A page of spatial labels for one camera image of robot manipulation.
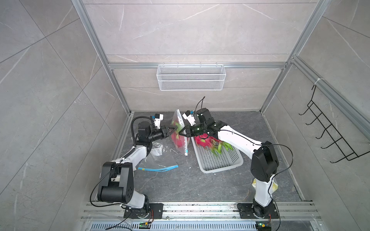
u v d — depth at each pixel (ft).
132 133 2.21
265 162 1.61
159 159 3.02
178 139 2.84
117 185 1.44
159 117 2.56
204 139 2.95
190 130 2.39
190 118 2.51
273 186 2.62
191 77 3.30
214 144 3.02
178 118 2.58
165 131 2.43
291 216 2.39
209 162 2.96
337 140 2.06
